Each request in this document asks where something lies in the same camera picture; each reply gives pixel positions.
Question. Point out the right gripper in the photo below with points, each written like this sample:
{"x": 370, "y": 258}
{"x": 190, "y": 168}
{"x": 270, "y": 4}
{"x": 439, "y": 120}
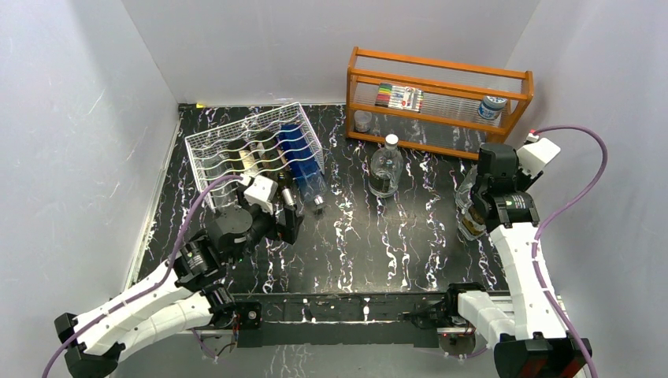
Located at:
{"x": 525, "y": 181}

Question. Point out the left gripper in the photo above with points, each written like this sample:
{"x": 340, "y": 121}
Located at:
{"x": 292, "y": 222}

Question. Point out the dark bottle black foil top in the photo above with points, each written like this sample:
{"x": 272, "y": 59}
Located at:
{"x": 472, "y": 224}

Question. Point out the brown wine bottle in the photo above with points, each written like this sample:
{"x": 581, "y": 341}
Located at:
{"x": 274, "y": 165}

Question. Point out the dark green bottle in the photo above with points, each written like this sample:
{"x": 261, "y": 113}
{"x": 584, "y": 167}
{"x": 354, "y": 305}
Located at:
{"x": 240, "y": 158}

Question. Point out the round clear glass bottle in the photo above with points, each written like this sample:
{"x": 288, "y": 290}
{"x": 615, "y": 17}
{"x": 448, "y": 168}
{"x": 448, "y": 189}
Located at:
{"x": 386, "y": 168}

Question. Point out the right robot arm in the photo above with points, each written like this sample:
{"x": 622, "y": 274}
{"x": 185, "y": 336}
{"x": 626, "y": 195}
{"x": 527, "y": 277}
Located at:
{"x": 536, "y": 341}

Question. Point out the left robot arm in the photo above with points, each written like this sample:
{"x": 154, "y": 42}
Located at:
{"x": 183, "y": 292}

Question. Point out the clear bottle silver cap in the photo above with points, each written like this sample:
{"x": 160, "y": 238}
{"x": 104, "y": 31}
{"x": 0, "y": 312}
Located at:
{"x": 462, "y": 195}

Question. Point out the orange wooden shelf rack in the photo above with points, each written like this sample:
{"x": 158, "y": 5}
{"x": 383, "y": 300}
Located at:
{"x": 447, "y": 123}

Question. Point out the blue white lidded jar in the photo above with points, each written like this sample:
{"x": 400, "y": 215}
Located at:
{"x": 490, "y": 109}

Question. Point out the small clear plastic cup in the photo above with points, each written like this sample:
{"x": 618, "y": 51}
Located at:
{"x": 362, "y": 121}

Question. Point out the colour marker pen set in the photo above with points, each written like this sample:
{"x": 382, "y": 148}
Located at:
{"x": 399, "y": 97}

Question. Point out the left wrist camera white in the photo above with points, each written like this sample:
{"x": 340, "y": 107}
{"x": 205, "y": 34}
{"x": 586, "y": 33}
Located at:
{"x": 259, "y": 190}

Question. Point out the white wire wine rack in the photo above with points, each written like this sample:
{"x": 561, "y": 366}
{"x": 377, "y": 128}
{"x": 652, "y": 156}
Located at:
{"x": 206, "y": 150}

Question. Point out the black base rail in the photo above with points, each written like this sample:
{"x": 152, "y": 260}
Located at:
{"x": 417, "y": 319}

